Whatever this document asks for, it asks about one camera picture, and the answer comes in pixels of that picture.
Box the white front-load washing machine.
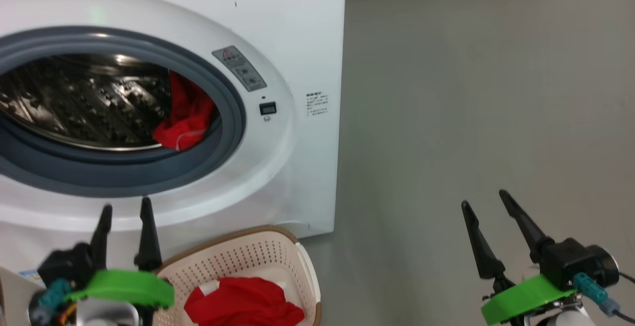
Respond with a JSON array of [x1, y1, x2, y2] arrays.
[[0, 0, 347, 292]]

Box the cream perforated laundry basket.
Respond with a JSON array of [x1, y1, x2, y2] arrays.
[[149, 225, 323, 326]]

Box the black cable with teal plug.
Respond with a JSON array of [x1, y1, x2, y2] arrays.
[[30, 279, 72, 326], [573, 271, 635, 323]]

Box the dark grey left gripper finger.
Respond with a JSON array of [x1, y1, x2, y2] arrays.
[[134, 196, 163, 272], [89, 204, 114, 269]]

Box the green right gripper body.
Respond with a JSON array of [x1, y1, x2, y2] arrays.
[[480, 274, 578, 326]]

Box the red garment with white trim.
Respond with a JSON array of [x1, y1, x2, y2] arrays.
[[184, 276, 306, 326]]

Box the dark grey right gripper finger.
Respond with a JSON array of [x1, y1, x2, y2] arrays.
[[461, 200, 514, 292], [499, 190, 555, 264]]

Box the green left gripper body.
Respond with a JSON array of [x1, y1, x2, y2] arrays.
[[64, 269, 175, 309]]

